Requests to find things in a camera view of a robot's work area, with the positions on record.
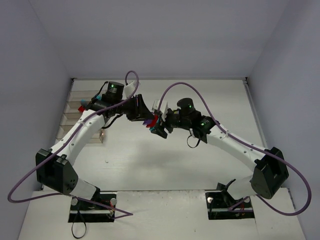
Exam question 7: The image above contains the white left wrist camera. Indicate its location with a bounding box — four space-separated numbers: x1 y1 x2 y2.
123 80 140 98

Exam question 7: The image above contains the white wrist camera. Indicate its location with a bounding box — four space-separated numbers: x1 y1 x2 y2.
123 80 140 98
151 99 169 122

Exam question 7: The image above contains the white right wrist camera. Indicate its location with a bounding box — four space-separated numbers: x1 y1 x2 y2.
151 99 169 122

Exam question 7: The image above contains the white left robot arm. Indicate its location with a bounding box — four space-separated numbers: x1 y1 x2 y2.
35 80 154 201

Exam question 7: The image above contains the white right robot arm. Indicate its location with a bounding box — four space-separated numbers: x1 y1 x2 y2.
150 98 289 200

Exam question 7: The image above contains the purple half-round brick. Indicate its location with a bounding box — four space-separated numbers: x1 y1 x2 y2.
142 119 153 126

